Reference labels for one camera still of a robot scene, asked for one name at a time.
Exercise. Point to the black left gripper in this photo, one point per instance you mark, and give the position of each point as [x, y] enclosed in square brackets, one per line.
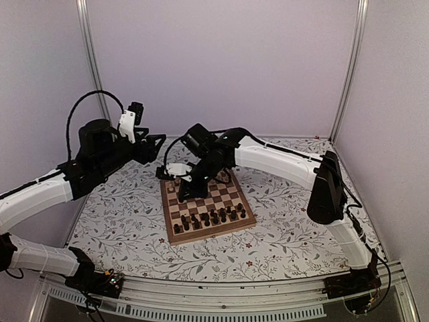
[150, 153]

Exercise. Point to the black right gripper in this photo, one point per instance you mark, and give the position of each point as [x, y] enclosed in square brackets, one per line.
[194, 192]

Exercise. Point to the dark chess piece eleventh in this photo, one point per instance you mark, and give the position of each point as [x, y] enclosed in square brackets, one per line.
[215, 220]

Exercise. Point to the tall dark chess piece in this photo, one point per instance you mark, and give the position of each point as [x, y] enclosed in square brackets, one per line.
[194, 219]

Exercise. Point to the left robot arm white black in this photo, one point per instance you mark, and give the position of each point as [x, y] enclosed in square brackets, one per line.
[28, 200]

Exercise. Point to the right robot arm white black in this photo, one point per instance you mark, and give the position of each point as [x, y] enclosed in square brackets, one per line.
[320, 174]

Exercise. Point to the row of white chess pieces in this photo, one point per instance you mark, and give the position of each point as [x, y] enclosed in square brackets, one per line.
[224, 177]

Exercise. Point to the wooden chess board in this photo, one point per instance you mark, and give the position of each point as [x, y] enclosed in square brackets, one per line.
[176, 212]

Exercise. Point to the floral patterned table mat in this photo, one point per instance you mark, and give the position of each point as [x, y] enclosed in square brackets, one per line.
[122, 227]

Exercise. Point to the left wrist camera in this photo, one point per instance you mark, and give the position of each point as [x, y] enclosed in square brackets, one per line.
[129, 121]

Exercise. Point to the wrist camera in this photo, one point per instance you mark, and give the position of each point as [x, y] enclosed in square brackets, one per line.
[129, 121]
[173, 170]

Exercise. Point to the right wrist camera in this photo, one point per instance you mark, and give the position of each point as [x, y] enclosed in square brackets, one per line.
[173, 170]

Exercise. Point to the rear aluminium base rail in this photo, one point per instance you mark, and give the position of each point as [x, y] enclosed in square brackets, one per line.
[269, 137]

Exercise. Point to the right aluminium frame post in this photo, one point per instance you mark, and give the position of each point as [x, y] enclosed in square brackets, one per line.
[357, 40]

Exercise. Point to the aluminium frame post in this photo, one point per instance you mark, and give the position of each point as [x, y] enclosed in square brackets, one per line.
[357, 40]
[89, 47]

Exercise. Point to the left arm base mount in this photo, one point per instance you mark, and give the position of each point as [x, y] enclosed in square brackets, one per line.
[107, 284]

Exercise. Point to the front aluminium slotted rail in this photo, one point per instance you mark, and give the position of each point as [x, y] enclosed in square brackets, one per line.
[299, 299]

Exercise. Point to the left aluminium frame post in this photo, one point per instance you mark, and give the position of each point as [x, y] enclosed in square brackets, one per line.
[89, 47]

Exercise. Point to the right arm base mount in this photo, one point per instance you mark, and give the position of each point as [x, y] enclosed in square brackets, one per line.
[360, 286]

